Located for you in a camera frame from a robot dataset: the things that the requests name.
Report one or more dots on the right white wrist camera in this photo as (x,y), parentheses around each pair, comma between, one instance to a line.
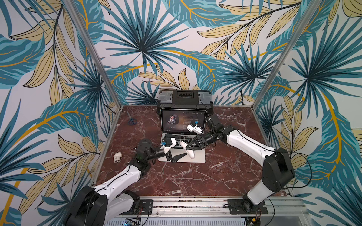
(195,128)

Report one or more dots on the aluminium frame post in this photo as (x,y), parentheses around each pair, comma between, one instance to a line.
(305,18)
(74,14)

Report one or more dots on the right aluminium frame post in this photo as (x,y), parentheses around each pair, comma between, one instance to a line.
(305,18)

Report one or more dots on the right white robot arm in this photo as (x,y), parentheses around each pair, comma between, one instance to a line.
(277,169)

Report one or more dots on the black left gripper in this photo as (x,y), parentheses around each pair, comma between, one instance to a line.
(176,158)

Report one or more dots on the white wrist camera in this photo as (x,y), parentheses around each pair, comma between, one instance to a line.
(195,128)
(168,144)

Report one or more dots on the white wireless mouse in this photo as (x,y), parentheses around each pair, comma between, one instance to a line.
(187,149)

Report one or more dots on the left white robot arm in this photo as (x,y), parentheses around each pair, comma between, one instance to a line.
(94,206)

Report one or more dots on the white pipe elbow fitting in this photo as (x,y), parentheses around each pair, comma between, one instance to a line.
(117,157)

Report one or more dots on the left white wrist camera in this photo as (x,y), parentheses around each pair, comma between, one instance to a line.
(168,144)

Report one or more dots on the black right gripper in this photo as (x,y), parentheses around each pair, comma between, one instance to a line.
(202,140)

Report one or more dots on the black plastic toolbox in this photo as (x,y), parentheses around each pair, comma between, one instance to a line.
(185,99)

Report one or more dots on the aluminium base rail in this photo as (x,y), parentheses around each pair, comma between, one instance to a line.
(212,210)

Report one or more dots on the left aluminium frame post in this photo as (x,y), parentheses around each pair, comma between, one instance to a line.
(74,14)

